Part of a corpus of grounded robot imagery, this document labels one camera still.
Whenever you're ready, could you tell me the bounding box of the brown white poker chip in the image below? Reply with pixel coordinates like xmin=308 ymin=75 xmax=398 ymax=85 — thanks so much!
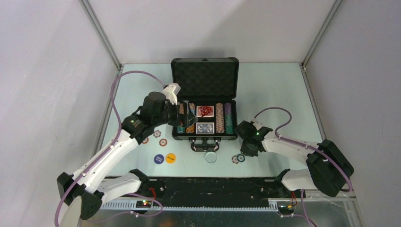
xmin=232 ymin=155 xmax=239 ymax=164

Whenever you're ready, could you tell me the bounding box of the pink brown chip stack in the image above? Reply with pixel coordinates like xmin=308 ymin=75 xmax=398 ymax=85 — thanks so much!
xmin=216 ymin=103 xmax=225 ymax=133

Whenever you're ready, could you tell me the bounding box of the blue small blind button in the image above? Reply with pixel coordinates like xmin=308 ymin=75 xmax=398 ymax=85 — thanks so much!
xmin=154 ymin=154 xmax=165 ymax=165

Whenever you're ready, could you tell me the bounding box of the black poker case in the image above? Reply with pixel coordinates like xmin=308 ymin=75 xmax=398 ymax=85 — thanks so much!
xmin=170 ymin=57 xmax=240 ymax=152

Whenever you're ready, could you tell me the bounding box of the yellow big blind button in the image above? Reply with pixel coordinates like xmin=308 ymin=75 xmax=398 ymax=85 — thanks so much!
xmin=166 ymin=153 xmax=176 ymax=164

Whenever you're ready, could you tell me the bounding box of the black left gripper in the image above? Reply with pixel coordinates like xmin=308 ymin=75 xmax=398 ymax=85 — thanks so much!
xmin=153 ymin=98 xmax=197 ymax=128

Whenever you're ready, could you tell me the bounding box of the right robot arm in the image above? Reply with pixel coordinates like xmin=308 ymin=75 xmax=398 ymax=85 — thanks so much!
xmin=235 ymin=121 xmax=354 ymax=198

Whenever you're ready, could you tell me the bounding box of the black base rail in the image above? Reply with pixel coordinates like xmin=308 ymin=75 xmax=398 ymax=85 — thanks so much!
xmin=137 ymin=177 xmax=301 ymax=209

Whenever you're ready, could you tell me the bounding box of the red dice set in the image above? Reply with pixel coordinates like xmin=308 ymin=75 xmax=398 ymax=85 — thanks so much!
xmin=196 ymin=105 xmax=214 ymax=118

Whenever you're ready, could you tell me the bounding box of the white red poker chip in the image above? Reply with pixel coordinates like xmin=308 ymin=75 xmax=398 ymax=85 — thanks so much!
xmin=153 ymin=130 xmax=161 ymax=138

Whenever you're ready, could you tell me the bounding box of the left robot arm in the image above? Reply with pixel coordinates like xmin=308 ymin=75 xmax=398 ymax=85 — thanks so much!
xmin=57 ymin=92 xmax=198 ymax=221

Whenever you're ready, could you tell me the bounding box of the blue playing card deck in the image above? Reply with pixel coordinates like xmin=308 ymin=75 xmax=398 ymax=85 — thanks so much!
xmin=195 ymin=122 xmax=215 ymax=135

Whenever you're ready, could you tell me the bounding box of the blue orange chip stack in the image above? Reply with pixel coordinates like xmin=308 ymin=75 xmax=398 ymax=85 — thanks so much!
xmin=185 ymin=103 xmax=196 ymax=134

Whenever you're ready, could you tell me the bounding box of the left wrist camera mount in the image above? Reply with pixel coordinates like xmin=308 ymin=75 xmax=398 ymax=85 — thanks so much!
xmin=162 ymin=83 xmax=181 ymax=105

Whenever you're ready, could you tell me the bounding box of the clear dealer button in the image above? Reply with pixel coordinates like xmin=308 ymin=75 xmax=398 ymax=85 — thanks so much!
xmin=205 ymin=152 xmax=217 ymax=164

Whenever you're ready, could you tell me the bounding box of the purple green chip stack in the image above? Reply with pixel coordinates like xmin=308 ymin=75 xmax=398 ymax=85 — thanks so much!
xmin=224 ymin=103 xmax=234 ymax=134

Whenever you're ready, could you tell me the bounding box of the green blue 50 chip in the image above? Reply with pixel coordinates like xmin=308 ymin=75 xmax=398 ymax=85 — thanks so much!
xmin=237 ymin=154 xmax=245 ymax=163

